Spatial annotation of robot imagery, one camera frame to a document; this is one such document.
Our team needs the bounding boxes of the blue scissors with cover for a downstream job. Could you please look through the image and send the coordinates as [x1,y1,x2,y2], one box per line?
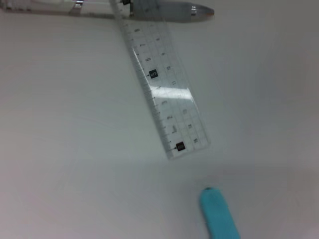
[198,187,241,239]

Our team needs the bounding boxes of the transparent plastic ruler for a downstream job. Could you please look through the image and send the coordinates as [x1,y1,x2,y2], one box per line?
[109,0,212,161]

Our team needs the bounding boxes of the grey white ballpoint pen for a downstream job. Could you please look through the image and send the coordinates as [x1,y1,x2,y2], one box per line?
[0,0,215,23]

